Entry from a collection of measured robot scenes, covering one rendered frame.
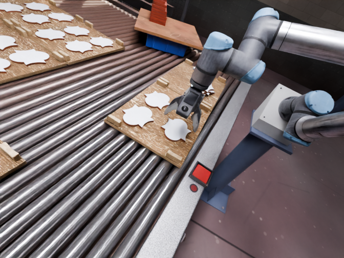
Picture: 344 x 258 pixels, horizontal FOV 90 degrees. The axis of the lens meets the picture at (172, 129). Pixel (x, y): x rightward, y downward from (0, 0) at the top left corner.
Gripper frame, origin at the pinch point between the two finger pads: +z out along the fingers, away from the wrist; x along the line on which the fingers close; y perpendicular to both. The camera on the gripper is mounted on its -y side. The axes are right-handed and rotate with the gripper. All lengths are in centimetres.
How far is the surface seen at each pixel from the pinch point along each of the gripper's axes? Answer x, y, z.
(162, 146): 0.6, -11.4, 4.6
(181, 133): -3.2, -0.9, 2.8
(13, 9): 119, 17, 2
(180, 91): 10.6, 29.3, 2.3
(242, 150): -43, 49, 30
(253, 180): -93, 96, 92
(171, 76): 22.0, 39.1, 1.8
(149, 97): 19.7, 9.7, 2.2
